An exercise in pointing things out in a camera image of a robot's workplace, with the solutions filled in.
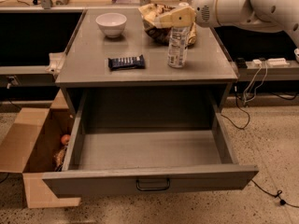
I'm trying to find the dark blue snack bar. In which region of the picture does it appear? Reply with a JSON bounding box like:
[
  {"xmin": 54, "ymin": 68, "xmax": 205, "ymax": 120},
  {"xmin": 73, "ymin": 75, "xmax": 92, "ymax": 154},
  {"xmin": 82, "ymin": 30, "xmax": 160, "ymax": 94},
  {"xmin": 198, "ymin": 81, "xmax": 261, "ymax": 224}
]
[{"xmin": 108, "ymin": 55, "xmax": 145, "ymax": 71}]

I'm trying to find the black drawer handle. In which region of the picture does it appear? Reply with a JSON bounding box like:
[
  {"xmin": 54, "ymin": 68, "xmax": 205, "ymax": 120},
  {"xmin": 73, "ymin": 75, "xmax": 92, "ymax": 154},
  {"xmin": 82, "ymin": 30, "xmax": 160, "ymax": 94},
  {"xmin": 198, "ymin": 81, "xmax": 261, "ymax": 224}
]
[{"xmin": 135, "ymin": 178, "xmax": 171, "ymax": 192}]

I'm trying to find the white power strip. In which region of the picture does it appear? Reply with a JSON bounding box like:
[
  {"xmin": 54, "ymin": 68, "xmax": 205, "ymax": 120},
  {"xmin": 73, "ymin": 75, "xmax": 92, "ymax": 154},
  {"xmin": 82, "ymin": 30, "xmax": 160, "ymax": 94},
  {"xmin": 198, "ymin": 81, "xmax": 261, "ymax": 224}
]
[{"xmin": 251, "ymin": 58, "xmax": 290, "ymax": 67}]

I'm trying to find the crumpled snack wrapper in box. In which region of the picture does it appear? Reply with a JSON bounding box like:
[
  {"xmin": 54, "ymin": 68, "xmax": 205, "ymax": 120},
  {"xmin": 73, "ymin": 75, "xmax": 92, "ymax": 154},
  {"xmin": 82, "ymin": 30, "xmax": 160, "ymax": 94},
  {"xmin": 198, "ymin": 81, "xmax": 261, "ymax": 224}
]
[{"xmin": 53, "ymin": 147, "xmax": 67, "ymax": 172}]

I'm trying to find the white ceramic bowl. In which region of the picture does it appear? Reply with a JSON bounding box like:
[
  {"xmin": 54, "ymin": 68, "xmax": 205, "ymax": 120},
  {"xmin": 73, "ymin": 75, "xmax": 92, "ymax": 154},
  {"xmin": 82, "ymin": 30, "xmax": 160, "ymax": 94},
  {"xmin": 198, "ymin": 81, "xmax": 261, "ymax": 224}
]
[{"xmin": 95, "ymin": 13, "xmax": 127, "ymax": 38}]

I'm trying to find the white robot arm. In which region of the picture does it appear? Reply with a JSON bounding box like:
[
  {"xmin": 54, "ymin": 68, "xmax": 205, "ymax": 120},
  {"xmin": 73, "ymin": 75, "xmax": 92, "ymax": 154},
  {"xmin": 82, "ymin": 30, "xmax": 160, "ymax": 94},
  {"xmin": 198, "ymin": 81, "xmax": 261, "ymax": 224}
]
[{"xmin": 154, "ymin": 0, "xmax": 299, "ymax": 47}]

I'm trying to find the red apple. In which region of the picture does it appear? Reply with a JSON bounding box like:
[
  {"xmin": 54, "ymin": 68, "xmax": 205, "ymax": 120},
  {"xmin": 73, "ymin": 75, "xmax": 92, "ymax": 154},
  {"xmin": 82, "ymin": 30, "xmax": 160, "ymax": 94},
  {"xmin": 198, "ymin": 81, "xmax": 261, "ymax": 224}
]
[{"xmin": 61, "ymin": 134, "xmax": 70, "ymax": 146}]

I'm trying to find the black floor cable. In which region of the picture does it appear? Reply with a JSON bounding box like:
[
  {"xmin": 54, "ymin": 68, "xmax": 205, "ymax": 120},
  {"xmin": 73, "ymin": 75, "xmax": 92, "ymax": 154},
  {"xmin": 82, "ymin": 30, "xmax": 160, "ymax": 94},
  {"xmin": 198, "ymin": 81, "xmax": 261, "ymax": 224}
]
[{"xmin": 220, "ymin": 87, "xmax": 299, "ymax": 209}]

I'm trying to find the grey open top drawer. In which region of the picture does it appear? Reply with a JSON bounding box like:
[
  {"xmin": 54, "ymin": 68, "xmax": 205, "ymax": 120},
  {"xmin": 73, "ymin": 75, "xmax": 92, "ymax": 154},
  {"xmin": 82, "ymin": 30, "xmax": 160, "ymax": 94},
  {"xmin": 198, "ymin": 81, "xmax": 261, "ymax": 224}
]
[{"xmin": 43, "ymin": 87, "xmax": 258, "ymax": 197}]

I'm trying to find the clear plastic water bottle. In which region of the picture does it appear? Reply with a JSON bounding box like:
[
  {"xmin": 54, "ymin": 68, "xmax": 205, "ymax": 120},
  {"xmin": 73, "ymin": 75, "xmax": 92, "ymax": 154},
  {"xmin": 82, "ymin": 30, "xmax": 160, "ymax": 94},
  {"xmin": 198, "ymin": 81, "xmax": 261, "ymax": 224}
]
[{"xmin": 167, "ymin": 3, "xmax": 191, "ymax": 68}]

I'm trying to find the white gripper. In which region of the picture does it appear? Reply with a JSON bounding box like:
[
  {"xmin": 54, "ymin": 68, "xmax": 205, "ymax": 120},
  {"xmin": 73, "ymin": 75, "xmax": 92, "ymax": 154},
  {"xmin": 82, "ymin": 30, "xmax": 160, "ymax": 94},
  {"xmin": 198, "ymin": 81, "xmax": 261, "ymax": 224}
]
[{"xmin": 153, "ymin": 0, "xmax": 220, "ymax": 28}]

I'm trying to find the brown cardboard box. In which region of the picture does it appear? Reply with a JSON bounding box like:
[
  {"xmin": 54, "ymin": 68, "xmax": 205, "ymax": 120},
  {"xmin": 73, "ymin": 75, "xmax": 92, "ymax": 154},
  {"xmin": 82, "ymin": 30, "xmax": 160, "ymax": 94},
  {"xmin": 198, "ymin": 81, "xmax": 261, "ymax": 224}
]
[{"xmin": 0, "ymin": 92, "xmax": 80, "ymax": 208}]

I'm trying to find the grey metal cabinet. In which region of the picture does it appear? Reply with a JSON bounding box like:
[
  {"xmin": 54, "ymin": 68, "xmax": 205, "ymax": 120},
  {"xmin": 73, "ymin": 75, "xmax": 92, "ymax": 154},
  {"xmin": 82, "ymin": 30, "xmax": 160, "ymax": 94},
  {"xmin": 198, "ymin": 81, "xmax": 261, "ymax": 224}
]
[{"xmin": 56, "ymin": 7, "xmax": 237, "ymax": 110}]

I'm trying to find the brown chip bag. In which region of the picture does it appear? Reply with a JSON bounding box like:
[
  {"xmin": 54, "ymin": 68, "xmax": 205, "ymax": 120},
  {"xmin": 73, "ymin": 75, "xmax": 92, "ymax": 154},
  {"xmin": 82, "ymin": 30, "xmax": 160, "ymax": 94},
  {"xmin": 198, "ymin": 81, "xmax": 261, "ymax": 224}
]
[{"xmin": 138, "ymin": 3, "xmax": 197, "ymax": 47}]

